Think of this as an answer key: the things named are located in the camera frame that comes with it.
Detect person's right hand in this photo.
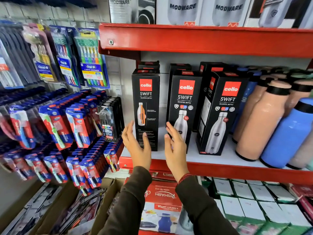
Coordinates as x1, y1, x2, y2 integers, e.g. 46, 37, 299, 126
164, 122, 190, 182

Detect person's left hand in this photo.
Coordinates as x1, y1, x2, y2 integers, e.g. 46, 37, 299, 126
121, 120, 152, 172

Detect person's right forearm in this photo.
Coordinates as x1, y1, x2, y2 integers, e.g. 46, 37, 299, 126
175, 176, 240, 235

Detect person's left forearm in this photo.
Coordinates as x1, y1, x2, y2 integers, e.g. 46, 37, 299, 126
98, 166, 153, 235

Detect flat red box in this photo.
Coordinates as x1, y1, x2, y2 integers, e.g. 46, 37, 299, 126
149, 170, 177, 182

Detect red thread wristband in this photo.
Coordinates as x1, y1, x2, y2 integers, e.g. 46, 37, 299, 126
178, 173, 194, 184

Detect stack of black toothbrush packs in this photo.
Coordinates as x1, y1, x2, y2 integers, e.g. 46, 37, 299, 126
97, 96, 125, 143

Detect red white product box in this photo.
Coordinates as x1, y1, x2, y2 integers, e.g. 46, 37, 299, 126
138, 180, 183, 234

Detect row of black bottle boxes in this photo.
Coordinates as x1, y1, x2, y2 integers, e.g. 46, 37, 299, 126
132, 61, 250, 156

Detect red metal shelf board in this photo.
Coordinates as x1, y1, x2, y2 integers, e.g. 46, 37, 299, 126
118, 127, 313, 185
98, 23, 313, 59

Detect brown cardboard box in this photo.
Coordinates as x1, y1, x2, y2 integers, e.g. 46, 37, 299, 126
29, 178, 115, 235
90, 178, 126, 235

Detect rows of red blue toothbrush packets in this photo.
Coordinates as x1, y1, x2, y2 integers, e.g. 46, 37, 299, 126
0, 87, 123, 196

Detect pile of packets in carton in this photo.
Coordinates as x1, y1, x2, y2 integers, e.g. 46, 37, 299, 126
50, 187, 108, 235

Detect multicolour toothbrush pack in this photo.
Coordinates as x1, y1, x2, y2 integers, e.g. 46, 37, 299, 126
74, 28, 111, 89

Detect row of coloured water bottles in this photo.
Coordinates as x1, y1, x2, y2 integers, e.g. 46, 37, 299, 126
230, 67, 313, 170

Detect stack of white green boxes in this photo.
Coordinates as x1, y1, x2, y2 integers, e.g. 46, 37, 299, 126
211, 177, 313, 235

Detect blue toothbrush pack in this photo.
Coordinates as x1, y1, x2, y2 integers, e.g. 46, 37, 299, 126
49, 25, 82, 87

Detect grey black product box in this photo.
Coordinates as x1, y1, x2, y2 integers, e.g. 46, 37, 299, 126
108, 0, 156, 24

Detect white box with bottle picture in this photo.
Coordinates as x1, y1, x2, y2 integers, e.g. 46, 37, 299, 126
156, 0, 200, 26
199, 0, 247, 27

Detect pink toothbrush pack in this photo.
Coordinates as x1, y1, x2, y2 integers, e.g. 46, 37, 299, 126
22, 24, 58, 83

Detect red pink packets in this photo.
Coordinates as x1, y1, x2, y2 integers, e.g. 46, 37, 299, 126
289, 184, 313, 219

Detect hanging dark toothbrush packs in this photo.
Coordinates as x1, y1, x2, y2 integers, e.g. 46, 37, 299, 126
0, 20, 41, 90

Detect black white bottle box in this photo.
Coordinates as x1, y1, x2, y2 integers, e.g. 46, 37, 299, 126
244, 0, 313, 29

